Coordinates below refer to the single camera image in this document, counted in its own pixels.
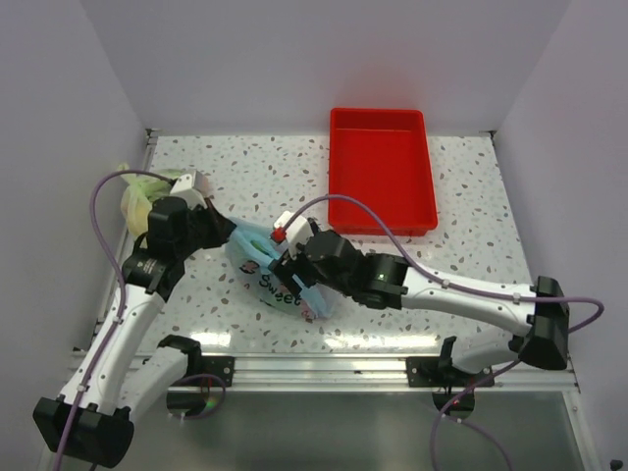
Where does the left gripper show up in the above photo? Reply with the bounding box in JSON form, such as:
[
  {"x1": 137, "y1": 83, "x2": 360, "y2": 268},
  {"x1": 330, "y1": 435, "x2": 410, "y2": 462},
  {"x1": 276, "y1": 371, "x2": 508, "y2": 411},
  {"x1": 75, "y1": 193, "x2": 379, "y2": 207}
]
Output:
[{"x1": 175, "y1": 196, "x2": 236, "y2": 258}]

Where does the blue cartoon plastic bag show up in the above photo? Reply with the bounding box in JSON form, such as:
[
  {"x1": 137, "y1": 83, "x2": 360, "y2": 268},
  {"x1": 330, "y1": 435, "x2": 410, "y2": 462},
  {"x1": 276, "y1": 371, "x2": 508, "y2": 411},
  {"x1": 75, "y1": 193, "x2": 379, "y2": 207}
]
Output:
[{"x1": 225, "y1": 218, "x2": 338, "y2": 320}]

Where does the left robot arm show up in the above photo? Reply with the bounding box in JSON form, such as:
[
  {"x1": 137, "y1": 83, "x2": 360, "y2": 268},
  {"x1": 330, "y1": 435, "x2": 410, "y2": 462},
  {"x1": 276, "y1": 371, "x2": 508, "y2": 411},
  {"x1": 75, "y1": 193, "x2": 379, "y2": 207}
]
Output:
[{"x1": 32, "y1": 196, "x2": 236, "y2": 468}]

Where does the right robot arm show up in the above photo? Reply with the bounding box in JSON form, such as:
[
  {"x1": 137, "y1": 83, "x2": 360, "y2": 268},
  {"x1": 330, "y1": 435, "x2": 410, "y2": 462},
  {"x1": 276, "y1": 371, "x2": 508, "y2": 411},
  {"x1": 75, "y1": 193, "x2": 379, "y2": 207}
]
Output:
[{"x1": 269, "y1": 229, "x2": 569, "y2": 387}]

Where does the green plastic fruit bag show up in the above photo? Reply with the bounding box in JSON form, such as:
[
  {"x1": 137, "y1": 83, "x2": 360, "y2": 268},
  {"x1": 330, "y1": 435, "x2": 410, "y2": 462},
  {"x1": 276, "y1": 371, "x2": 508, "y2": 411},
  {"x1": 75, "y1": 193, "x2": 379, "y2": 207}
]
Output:
[{"x1": 121, "y1": 174, "x2": 171, "y2": 239}]

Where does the red plastic tray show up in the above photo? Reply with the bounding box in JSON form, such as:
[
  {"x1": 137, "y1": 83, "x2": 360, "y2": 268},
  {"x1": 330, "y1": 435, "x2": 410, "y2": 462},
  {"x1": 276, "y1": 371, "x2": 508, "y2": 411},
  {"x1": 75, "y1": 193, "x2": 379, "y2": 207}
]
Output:
[{"x1": 329, "y1": 108, "x2": 439, "y2": 236}]

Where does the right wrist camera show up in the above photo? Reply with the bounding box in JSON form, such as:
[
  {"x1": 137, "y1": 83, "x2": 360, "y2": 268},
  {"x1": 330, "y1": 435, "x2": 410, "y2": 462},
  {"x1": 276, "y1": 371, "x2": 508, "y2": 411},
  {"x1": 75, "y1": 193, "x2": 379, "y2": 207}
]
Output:
[{"x1": 270, "y1": 211, "x2": 314, "y2": 259}]

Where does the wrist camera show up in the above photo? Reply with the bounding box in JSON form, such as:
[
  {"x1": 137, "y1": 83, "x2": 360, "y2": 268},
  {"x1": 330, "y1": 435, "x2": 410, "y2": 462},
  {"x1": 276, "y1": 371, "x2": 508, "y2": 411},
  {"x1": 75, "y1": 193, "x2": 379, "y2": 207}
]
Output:
[
  {"x1": 270, "y1": 211, "x2": 314, "y2": 259},
  {"x1": 169, "y1": 171, "x2": 210, "y2": 209}
]

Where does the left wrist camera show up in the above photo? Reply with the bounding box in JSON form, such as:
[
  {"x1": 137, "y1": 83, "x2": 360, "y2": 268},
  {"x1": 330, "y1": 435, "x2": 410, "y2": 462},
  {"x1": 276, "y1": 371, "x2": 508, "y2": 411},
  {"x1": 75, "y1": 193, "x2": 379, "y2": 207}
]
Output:
[{"x1": 169, "y1": 171, "x2": 210, "y2": 209}]

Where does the aluminium front rail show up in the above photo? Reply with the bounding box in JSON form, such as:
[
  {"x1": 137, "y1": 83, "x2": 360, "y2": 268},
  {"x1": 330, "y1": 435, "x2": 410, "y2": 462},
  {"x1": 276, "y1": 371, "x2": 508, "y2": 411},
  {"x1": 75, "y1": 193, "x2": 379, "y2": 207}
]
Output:
[{"x1": 203, "y1": 352, "x2": 580, "y2": 393}]

